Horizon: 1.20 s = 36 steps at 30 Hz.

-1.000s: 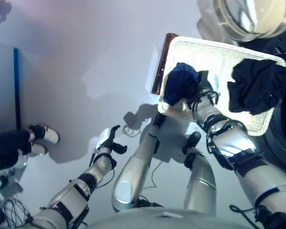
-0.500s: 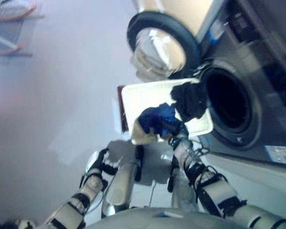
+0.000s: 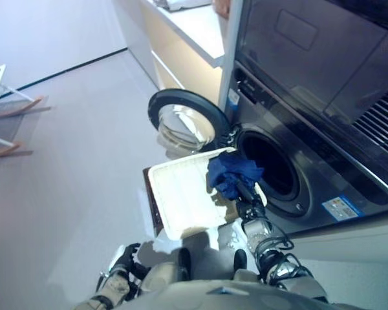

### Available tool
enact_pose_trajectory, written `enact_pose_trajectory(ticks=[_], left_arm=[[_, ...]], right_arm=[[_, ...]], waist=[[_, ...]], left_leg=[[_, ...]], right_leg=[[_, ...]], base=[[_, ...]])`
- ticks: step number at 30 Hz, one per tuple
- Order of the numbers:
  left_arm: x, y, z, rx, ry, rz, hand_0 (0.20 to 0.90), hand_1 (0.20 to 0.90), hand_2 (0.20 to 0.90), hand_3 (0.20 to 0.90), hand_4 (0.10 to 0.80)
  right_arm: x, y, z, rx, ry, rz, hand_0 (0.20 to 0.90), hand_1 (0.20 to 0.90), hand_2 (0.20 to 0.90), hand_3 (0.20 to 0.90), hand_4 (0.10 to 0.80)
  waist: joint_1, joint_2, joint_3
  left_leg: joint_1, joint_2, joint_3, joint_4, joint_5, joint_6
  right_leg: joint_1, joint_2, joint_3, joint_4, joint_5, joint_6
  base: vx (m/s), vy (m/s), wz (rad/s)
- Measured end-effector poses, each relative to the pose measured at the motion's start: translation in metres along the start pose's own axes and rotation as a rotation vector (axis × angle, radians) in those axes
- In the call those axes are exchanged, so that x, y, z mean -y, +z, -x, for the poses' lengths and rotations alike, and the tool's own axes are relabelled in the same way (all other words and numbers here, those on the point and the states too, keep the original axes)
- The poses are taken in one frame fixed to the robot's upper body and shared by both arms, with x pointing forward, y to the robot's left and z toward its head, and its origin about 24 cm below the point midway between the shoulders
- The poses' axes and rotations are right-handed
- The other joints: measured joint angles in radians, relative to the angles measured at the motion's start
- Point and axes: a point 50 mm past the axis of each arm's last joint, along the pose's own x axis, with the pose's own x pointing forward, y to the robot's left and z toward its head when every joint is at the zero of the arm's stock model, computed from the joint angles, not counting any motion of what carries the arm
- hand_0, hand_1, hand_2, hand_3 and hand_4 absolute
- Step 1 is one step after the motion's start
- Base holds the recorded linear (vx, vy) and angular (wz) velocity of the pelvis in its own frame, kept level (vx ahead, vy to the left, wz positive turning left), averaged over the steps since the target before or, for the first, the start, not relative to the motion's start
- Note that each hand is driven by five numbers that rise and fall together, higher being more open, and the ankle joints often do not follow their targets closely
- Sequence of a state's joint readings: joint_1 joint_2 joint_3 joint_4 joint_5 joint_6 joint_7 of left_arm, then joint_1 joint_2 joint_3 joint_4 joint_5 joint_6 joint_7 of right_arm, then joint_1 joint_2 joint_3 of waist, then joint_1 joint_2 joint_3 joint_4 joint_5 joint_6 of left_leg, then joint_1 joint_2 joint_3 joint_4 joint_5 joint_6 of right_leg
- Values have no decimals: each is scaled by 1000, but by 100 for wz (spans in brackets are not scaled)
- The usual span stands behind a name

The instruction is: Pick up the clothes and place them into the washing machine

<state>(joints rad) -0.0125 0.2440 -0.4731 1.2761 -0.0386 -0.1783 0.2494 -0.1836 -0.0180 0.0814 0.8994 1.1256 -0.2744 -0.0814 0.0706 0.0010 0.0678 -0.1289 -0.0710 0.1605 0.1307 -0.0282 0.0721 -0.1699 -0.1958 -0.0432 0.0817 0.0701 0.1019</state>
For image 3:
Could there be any dark grey stacked dryer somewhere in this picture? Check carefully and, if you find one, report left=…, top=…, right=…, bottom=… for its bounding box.
left=233, top=0, right=388, bottom=153

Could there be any grey robot torso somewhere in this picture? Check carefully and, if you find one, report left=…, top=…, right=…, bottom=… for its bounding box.
left=93, top=278, right=388, bottom=310

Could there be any dark grey washing machine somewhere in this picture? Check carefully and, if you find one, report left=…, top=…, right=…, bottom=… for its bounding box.
left=225, top=60, right=388, bottom=240

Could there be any small blue sticker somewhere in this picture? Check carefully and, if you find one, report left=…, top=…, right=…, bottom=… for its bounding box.
left=227, top=90, right=241, bottom=110

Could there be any brown wooden stool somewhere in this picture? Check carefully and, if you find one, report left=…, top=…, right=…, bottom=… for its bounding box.
left=142, top=167, right=165, bottom=237

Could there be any white slatted laundry basket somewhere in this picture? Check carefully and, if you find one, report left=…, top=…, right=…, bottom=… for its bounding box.
left=147, top=146, right=268, bottom=242

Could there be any white shelf counter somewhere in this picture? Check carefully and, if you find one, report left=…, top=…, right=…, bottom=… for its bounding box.
left=138, top=0, right=228, bottom=98

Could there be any colourful energy label sticker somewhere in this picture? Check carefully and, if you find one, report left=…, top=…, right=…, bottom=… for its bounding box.
left=321, top=197, right=360, bottom=223

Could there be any silver robot leg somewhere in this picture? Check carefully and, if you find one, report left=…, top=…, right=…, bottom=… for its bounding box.
left=232, top=247, right=263, bottom=282
left=141, top=246, right=192, bottom=285

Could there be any brown wicker basket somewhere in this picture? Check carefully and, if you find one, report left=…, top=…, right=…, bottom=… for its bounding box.
left=213, top=0, right=231, bottom=16

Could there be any round glass washing machine door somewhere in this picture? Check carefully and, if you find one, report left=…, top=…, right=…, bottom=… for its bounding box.
left=147, top=88, right=237, bottom=156

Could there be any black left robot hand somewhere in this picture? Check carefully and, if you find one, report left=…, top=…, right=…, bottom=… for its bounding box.
left=111, top=242, right=144, bottom=276

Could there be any silver right robot leg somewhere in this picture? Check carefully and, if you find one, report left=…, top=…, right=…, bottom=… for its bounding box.
left=232, top=247, right=263, bottom=282

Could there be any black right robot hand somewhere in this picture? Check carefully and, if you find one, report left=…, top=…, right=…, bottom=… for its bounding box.
left=235, top=180, right=261, bottom=205

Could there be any folded white towel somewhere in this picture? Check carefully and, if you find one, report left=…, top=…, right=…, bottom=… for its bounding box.
left=154, top=0, right=213, bottom=12

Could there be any blue garment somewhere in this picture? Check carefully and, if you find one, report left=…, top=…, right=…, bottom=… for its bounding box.
left=207, top=154, right=266, bottom=202

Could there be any silver left robot leg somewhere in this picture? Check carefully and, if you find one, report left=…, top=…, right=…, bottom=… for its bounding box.
left=141, top=246, right=192, bottom=285

